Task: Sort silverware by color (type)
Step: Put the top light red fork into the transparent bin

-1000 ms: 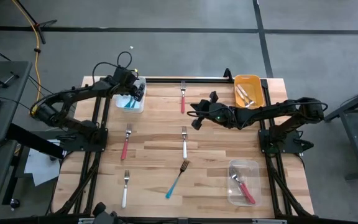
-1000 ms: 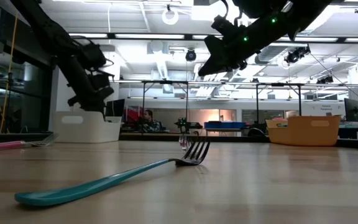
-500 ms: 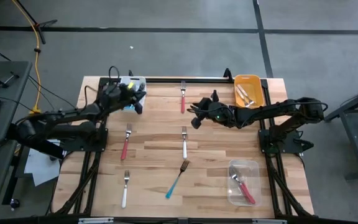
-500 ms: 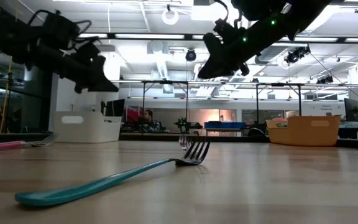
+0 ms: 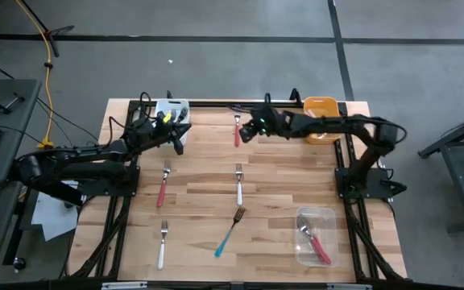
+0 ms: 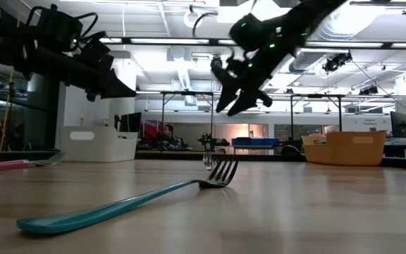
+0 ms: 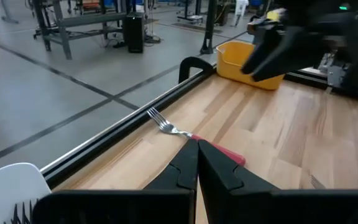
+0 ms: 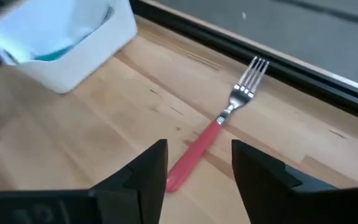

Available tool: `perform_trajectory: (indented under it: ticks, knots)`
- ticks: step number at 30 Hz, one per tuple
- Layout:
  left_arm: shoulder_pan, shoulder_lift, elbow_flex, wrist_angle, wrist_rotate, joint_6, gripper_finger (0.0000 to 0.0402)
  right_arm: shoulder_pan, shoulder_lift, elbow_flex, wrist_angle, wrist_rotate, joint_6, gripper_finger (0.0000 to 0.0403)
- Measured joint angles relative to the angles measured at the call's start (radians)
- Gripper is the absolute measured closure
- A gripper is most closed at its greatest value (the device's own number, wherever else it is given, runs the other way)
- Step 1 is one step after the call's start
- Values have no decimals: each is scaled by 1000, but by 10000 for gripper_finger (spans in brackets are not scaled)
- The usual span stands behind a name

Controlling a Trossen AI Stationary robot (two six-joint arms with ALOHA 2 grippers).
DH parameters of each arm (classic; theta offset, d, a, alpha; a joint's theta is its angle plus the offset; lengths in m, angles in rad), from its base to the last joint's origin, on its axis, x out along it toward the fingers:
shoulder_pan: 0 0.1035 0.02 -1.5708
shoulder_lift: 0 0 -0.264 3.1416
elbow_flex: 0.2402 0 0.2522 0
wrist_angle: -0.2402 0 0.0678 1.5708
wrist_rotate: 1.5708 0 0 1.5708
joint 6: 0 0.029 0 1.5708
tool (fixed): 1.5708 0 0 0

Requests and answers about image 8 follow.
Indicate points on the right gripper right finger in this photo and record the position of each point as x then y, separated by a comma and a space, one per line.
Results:
259, 177

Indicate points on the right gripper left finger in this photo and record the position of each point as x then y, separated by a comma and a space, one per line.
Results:
148, 171

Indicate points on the white plastic bin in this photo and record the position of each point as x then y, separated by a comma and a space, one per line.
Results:
73, 71

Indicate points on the black table edge rail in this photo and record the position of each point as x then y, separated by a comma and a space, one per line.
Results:
322, 85

